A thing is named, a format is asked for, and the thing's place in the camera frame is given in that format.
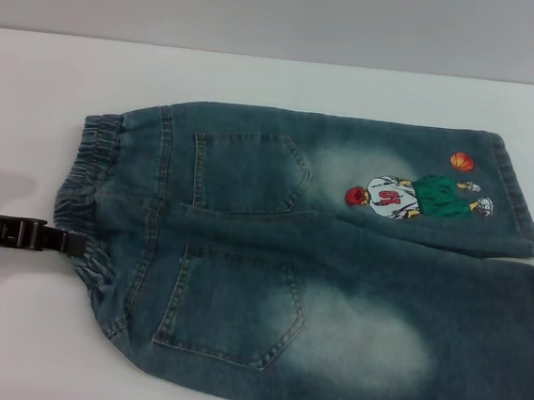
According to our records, blue denim shorts with cartoon print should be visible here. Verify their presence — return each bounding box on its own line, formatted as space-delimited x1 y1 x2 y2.
34 87 534 400

